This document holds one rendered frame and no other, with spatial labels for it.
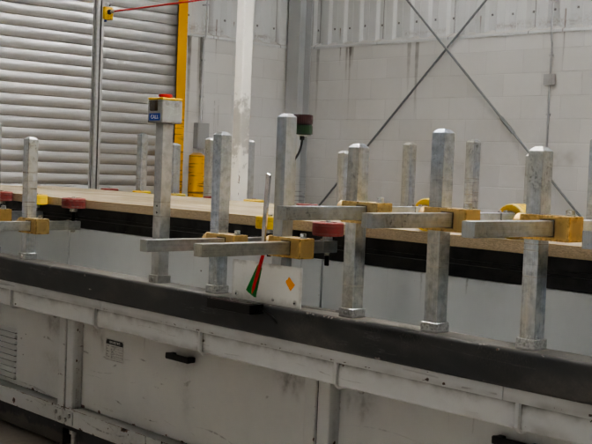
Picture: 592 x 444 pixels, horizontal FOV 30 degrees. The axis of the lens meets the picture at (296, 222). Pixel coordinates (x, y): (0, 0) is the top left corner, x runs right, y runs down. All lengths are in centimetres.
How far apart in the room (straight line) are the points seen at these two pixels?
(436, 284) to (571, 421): 41
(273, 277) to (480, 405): 66
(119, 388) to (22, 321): 67
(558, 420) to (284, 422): 109
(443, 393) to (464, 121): 915
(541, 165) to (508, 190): 891
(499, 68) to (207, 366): 823
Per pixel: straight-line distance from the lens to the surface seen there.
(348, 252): 256
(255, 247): 262
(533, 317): 224
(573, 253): 242
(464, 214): 233
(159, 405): 361
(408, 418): 282
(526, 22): 1117
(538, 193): 223
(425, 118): 1183
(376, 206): 249
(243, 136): 436
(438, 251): 238
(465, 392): 240
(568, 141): 1076
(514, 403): 233
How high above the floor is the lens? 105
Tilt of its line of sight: 3 degrees down
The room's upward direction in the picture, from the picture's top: 2 degrees clockwise
